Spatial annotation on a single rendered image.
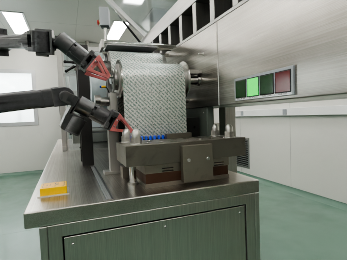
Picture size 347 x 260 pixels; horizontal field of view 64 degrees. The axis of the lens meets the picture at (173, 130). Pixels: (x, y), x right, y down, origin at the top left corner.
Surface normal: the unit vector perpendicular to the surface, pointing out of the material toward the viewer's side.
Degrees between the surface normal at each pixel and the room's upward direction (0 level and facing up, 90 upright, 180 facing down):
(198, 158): 90
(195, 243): 90
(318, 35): 90
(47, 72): 90
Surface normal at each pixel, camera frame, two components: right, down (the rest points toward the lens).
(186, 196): 0.36, 0.04
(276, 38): -0.93, 0.06
